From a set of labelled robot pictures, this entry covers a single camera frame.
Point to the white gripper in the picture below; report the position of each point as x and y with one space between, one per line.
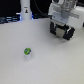
73 18

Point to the black kcup drawer holder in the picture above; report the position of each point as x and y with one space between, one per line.
61 32

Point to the green lid kcup pod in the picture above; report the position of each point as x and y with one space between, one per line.
27 53

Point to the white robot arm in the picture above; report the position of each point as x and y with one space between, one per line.
66 5

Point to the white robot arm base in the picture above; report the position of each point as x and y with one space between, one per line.
26 13

